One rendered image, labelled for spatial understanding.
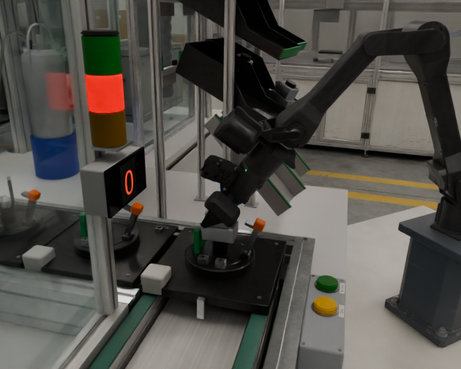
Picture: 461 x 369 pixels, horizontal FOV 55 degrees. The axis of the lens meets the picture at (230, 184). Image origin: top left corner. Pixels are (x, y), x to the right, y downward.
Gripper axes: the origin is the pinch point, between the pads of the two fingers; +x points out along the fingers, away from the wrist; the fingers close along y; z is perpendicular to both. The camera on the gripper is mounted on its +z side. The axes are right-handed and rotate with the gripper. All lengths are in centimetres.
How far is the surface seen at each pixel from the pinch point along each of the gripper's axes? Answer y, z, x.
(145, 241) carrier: -2.8, 6.1, 19.2
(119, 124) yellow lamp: 19.8, 19.9, -11.1
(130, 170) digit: 18.1, 15.0, -5.5
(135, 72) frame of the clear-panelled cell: -85, 53, 26
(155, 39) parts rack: -19.1, 33.8, -10.9
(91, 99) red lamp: 21.3, 24.5, -12.0
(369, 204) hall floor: -267, -108, 53
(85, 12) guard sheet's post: 19.3, 32.1, -20.0
